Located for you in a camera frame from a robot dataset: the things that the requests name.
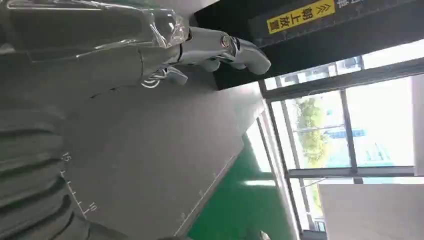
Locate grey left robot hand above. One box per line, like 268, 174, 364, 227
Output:
0, 0, 272, 115

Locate grey mat with scale marks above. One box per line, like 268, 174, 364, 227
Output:
61, 64, 266, 240

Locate ribbed grey left arm sleeve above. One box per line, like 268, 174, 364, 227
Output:
0, 97, 133, 240

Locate yellow label with black print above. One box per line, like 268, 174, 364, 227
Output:
266, 0, 337, 35

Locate dark framed window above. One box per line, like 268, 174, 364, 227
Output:
256, 39, 424, 240

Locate white flat panel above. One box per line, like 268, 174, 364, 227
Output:
317, 183, 424, 240

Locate pale wall column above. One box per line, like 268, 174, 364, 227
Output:
411, 74, 424, 177

